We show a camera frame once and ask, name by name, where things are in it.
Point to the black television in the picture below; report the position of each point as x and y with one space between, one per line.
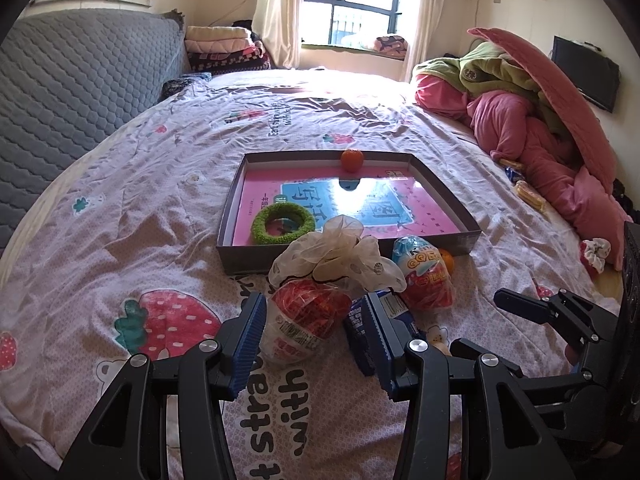
585 72

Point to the grey quilted headboard cover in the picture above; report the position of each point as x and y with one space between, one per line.
75 85

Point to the white sheer scrunchie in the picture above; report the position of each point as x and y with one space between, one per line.
340 250

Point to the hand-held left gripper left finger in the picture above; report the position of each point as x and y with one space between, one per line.
250 340

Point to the barred window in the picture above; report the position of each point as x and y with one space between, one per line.
350 0

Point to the strawberry print bed sheet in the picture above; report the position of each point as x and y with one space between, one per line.
150 185

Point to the orange snack packet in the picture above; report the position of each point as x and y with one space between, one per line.
510 163

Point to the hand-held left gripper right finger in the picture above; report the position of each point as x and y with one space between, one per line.
380 350

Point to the dark patterned folded blanket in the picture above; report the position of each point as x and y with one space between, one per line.
230 62

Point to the patterned windowsill cushion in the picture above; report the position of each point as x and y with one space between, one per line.
391 44

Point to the pink quilted cushion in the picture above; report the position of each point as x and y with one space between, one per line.
560 100

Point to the small blue snack packet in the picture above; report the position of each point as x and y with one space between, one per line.
513 174

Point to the pink folded blanket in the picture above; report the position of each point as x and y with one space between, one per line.
220 46

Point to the pink and blue book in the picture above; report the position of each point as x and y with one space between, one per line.
425 210

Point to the yellow snack packet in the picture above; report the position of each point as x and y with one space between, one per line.
531 196

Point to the pile of pink green blankets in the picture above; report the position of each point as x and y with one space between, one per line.
525 125

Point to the blue capped egg toy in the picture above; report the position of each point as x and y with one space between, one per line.
425 275

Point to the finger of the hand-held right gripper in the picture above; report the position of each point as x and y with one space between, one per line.
530 307
560 390

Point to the plain small orange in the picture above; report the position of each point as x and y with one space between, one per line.
446 261

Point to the dark blue cloth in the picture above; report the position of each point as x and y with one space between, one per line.
182 84

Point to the shallow grey cardboard box tray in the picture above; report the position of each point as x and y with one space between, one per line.
245 260

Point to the cream folded blanket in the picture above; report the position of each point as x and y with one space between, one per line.
215 33

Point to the green blanket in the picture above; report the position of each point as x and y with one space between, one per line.
480 60

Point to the red and white scrunchie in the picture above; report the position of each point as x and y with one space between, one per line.
595 255

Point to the cream curtain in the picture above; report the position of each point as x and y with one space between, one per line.
277 10
425 10

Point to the white air conditioner pipe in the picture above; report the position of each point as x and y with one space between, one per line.
477 10

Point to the small orange with green stem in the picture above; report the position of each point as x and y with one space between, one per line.
352 160

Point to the red egg toy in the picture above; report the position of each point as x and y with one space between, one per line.
305 310

